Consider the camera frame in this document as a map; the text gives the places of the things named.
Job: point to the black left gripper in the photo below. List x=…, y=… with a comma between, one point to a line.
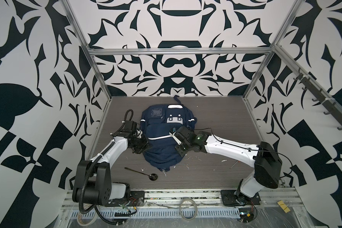
x=146, y=144

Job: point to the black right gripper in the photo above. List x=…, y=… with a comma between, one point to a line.
x=181, y=153

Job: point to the navy blue student backpack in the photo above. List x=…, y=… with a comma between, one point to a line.
x=156, y=122

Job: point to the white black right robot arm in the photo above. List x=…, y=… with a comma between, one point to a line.
x=265, y=161

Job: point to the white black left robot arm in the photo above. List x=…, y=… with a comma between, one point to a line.
x=93, y=183

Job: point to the black metal spoon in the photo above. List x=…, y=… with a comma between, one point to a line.
x=152, y=176

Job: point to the green lit circuit board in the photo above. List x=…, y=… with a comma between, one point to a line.
x=247, y=215

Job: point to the yellow tape pieces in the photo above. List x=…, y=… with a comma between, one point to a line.
x=284, y=205

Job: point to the grey coat hook rack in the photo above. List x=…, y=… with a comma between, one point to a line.
x=320, y=95

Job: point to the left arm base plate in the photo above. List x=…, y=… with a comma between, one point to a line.
x=132, y=198

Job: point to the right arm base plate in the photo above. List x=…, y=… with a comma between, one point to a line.
x=234, y=198

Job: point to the white slotted cable duct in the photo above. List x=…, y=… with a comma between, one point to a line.
x=161, y=213

